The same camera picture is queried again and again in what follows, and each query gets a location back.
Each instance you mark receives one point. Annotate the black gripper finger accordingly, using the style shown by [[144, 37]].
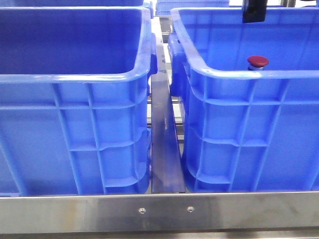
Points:
[[253, 11]]

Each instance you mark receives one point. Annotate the red mushroom push button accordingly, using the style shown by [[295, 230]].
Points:
[[257, 63]]

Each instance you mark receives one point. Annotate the blue target plastic bin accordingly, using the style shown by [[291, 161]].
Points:
[[249, 131]]

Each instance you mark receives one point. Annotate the blue far tall crate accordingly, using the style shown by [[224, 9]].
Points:
[[163, 7]]

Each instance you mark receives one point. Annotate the blue rear left bin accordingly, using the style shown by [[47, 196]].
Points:
[[34, 3]]

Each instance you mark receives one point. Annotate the blue source plastic bin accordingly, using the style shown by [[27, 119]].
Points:
[[73, 100]]

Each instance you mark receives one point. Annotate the metal flow rack frame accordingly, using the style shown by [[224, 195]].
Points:
[[167, 210]]

